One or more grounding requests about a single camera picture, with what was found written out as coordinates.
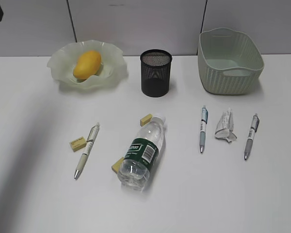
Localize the black mesh pen holder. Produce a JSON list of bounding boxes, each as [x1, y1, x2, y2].
[[140, 49, 172, 98]]

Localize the yellow eraser lower middle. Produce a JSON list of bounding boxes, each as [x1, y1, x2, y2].
[[111, 157, 124, 174]]

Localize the clear plastic water bottle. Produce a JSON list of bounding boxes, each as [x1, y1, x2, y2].
[[117, 114, 165, 191]]

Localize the yellow mango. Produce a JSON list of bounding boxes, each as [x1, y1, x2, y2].
[[73, 50, 101, 80]]

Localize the white waste paper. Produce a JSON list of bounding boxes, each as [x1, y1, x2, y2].
[[214, 108, 237, 143]]

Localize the light blue click pen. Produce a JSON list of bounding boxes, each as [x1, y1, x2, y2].
[[199, 105, 208, 154]]

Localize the light green woven basket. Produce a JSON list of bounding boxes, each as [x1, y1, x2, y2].
[[198, 28, 264, 95]]

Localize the yellow eraser upper middle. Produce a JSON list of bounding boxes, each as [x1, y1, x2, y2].
[[140, 114, 152, 127]]

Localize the beige click pen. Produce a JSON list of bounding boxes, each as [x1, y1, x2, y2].
[[74, 122, 100, 180]]

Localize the green frosted glass plate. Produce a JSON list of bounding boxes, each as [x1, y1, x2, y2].
[[47, 40, 128, 91]]

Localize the yellow eraser with label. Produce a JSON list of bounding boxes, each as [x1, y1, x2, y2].
[[69, 137, 87, 152]]

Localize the grey click pen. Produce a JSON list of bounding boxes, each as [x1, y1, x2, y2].
[[244, 113, 259, 161]]

